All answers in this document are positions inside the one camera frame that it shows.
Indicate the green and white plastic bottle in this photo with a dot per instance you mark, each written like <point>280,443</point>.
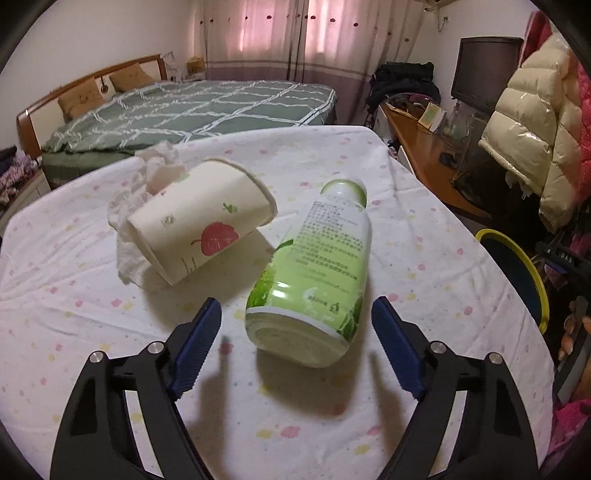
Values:
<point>318,267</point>

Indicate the bed with green checked cover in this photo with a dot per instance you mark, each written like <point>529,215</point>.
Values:
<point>194,110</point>

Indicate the dark bags and clothes heap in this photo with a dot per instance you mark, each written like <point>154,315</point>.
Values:
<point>401,87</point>

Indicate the white crumpled tissue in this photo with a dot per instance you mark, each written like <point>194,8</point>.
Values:
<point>131,203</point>

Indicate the small brown pillow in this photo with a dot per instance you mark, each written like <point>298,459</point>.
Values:
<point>131,77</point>

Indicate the person's right hand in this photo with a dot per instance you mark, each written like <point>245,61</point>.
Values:
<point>579,332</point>

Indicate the pink and white curtains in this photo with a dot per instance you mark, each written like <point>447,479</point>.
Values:
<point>300,46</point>

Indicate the wooden desk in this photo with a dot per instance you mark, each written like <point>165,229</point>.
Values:
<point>425,152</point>

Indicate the large brown pillow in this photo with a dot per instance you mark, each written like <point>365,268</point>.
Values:
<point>81,99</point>

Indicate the small printed card box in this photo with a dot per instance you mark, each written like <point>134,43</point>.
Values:
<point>430,116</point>

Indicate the clear acrylic desk organiser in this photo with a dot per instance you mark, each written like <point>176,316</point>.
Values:
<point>464,138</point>

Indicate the cream puffer jacket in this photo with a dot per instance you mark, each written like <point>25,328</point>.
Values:
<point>531,124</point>

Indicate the pile of clothes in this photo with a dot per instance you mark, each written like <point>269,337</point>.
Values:
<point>16,170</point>

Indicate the wooden headboard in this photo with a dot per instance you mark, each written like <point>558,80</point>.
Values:
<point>32,120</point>

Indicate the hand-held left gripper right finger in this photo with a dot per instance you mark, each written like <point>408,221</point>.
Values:
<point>397,346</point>

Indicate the yellow-rimmed dark trash bin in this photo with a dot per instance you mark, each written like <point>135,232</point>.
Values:
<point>517,272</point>

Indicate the cream paper cup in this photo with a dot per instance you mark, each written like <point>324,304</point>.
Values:
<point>203,217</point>

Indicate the small wooden bedside table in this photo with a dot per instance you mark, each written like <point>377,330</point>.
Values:
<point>196,68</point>

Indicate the wall air conditioner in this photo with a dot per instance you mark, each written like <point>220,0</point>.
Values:
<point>438,3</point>

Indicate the white bedside drawer cabinet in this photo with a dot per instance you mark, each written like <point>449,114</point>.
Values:
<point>32,189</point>

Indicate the black monitor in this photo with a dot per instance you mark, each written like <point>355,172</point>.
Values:
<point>485,69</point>

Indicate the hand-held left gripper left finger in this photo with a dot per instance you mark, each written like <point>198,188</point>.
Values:
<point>198,344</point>

